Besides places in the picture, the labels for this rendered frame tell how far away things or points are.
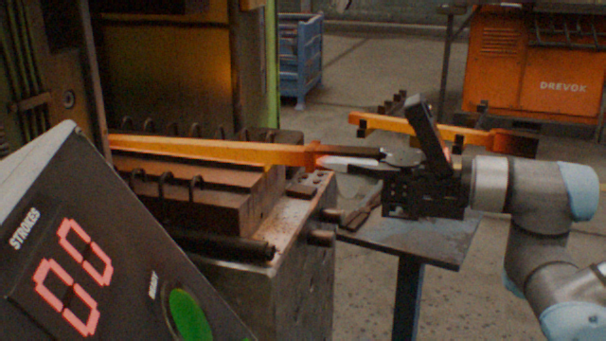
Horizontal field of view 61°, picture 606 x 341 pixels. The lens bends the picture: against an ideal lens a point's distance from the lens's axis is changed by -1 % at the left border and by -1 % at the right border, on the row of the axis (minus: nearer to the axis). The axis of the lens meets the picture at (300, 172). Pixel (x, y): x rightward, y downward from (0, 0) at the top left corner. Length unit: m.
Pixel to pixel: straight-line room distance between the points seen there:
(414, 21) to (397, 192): 7.59
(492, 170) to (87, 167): 0.52
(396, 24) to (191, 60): 7.36
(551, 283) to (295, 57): 3.84
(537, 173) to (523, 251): 0.11
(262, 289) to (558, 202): 0.39
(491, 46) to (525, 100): 0.48
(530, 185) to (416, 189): 0.14
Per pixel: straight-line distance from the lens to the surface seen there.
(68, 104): 0.62
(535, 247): 0.75
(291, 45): 4.38
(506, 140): 1.11
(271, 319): 0.72
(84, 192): 0.31
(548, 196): 0.72
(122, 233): 0.32
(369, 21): 8.41
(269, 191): 0.80
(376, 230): 1.26
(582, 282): 0.67
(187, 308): 0.33
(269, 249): 0.67
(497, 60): 4.15
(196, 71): 1.05
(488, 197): 0.71
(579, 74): 4.20
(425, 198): 0.74
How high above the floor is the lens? 1.30
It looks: 24 degrees down
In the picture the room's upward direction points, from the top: straight up
